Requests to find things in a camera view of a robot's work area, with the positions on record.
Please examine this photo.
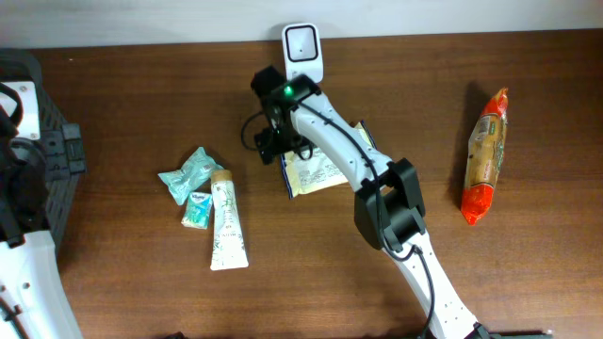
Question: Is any cream yellow snack bag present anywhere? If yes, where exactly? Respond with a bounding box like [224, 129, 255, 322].
[280, 147, 348, 199]

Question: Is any mint green wipes pack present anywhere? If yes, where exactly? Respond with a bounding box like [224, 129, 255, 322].
[158, 147, 222, 205]

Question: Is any teal tissue packet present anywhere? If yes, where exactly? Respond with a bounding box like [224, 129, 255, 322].
[181, 192, 213, 230]

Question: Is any white bamboo print tube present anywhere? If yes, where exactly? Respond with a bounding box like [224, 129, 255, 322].
[210, 169, 249, 271]

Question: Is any orange spaghetti package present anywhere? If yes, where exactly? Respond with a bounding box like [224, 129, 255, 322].
[461, 88, 509, 225]

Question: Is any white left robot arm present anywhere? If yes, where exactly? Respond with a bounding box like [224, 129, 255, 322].
[1, 108, 82, 338]

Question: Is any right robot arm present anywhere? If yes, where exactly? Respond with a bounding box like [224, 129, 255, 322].
[251, 66, 491, 338]

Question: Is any white barcode scanner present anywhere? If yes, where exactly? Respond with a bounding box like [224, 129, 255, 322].
[281, 23, 324, 83]

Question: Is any dark grey plastic basket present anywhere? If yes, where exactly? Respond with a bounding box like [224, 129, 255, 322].
[1, 48, 87, 248]

